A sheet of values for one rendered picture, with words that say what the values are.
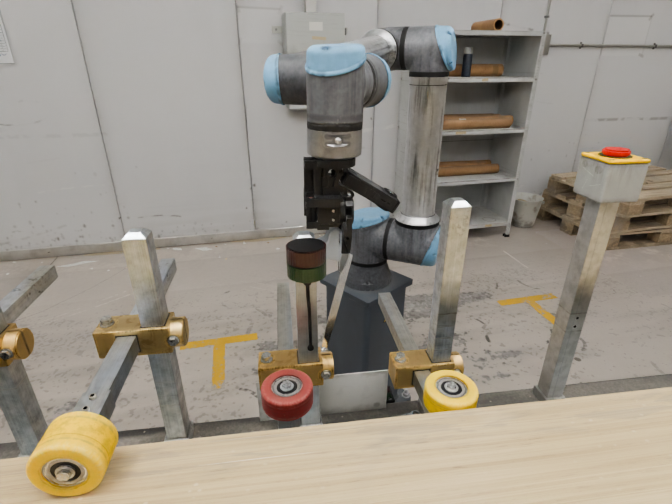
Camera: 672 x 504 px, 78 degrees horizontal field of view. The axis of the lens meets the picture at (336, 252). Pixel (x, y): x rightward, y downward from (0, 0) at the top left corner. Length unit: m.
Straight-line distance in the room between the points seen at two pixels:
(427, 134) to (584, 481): 0.97
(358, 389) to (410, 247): 0.66
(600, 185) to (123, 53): 3.03
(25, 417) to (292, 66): 0.77
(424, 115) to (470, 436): 0.93
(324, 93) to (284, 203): 2.85
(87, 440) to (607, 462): 0.63
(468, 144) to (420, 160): 2.55
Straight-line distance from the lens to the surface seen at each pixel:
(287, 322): 0.89
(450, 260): 0.72
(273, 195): 3.45
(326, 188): 0.71
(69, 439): 0.59
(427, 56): 1.30
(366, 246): 1.46
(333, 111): 0.66
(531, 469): 0.63
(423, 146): 1.33
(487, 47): 3.85
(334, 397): 0.89
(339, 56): 0.66
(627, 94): 4.81
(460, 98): 3.77
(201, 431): 0.93
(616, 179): 0.80
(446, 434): 0.63
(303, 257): 0.59
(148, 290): 0.71
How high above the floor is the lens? 1.36
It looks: 25 degrees down
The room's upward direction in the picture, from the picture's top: straight up
